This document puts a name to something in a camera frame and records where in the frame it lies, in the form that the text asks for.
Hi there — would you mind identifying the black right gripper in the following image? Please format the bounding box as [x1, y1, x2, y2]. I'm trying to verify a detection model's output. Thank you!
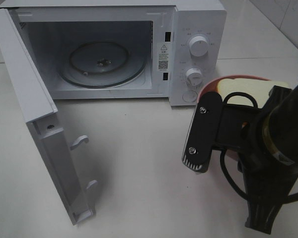
[237, 153, 298, 235]

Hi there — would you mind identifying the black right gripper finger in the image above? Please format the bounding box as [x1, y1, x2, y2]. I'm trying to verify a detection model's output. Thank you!
[268, 85, 292, 109]

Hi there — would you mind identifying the white bread sandwich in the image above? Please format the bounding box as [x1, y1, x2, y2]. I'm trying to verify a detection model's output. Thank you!
[205, 78, 290, 108]

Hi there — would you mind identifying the pink round plate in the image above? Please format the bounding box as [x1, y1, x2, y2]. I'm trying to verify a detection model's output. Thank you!
[183, 75, 274, 164]

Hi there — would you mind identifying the round door release button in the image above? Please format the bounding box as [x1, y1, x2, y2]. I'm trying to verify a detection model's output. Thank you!
[182, 91, 198, 103]

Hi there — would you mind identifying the white microwave door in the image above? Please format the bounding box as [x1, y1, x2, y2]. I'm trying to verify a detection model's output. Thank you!
[0, 8, 97, 225]

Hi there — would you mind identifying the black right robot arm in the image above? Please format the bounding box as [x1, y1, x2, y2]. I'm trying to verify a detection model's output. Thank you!
[238, 85, 298, 234]

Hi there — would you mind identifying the lower white timer knob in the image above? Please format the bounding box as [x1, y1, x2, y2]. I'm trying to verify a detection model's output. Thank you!
[185, 68, 203, 86]

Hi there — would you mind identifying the upper white power knob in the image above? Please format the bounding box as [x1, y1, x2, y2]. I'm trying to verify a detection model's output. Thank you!
[189, 35, 209, 57]

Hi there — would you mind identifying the glass microwave turntable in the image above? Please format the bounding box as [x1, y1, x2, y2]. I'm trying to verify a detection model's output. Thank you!
[59, 41, 150, 89]

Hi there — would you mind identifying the white microwave oven body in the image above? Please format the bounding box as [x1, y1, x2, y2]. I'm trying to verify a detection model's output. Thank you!
[0, 0, 226, 106]

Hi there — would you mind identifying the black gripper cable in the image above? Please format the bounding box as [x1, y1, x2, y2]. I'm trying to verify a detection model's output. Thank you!
[220, 91, 298, 203]

